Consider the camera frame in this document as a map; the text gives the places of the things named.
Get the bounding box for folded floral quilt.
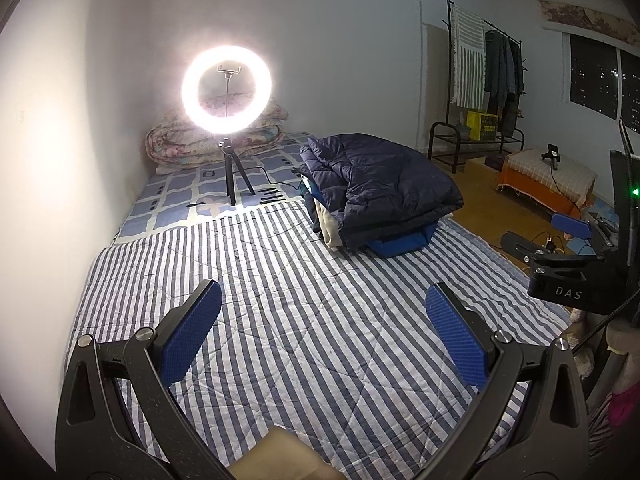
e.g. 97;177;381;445
145;97;286;176

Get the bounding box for black tripod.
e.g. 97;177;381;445
216;135;256;207

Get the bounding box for blue checked bed sheet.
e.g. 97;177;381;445
112;130;326;246

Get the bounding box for yellow box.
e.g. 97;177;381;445
466;110;501;142

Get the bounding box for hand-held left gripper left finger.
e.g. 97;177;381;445
55;279;236;480

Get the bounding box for black shoe rack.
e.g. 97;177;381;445
428;121;525;175

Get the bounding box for blue and white jacket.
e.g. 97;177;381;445
300;180;436;259

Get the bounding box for black ring light cable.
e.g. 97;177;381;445
245;167;306;191

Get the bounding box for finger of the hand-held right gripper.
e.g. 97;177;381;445
550;212;621;251
500;231;546;266

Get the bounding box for navy down jacket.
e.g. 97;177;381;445
299;132;465;253

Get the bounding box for person's right hand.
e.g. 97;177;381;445
567;307;640;396

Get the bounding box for floral window valance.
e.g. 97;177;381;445
536;0;640;48

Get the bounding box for orange stool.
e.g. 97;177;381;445
496;147;598;221

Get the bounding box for dark hanging clothes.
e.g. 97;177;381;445
482;27;525;136

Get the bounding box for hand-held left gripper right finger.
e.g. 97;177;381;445
425;281;591;480

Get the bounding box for beige cloth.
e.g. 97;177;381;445
227;425;346;480

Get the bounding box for window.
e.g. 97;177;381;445
565;32;640;136

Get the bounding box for striped towel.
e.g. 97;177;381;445
448;2;487;110

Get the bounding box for black clothes rack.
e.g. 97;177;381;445
442;0;531;111

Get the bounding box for grey striped cloth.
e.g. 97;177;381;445
585;400;640;466

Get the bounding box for black device on stool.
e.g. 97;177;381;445
539;142;563;171

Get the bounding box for striped blanket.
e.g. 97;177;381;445
65;200;573;480

